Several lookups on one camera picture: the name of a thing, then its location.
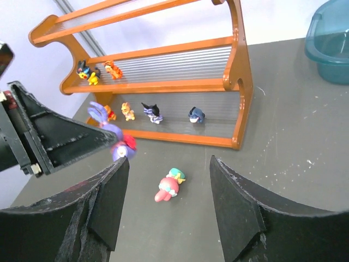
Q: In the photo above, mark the orange rabbit toy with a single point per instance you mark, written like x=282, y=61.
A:
x=127, y=111

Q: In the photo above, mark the black purple cat toy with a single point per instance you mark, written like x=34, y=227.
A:
x=153, y=112

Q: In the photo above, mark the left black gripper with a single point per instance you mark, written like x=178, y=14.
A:
x=40, y=140

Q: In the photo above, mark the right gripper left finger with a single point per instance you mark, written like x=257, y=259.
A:
x=80, y=223

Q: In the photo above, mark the purple bunny toy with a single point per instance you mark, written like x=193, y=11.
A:
x=125, y=145

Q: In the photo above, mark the orange wooden shelf rack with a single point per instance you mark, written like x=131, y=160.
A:
x=213, y=65

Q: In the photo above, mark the yellow bear toy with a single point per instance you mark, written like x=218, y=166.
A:
x=111, y=116

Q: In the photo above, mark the small blue shark toy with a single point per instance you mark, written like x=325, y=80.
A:
x=196, y=115

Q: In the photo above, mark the red green carrot toy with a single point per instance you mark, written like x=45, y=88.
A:
x=169, y=185

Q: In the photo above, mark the teal plastic tub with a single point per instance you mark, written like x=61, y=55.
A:
x=326, y=42

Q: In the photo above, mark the black yellow dog toy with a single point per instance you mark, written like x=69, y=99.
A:
x=85, y=72

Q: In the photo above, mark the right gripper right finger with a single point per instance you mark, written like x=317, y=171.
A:
x=256, y=224

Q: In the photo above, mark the orange tiger toy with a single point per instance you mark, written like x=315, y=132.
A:
x=113, y=70

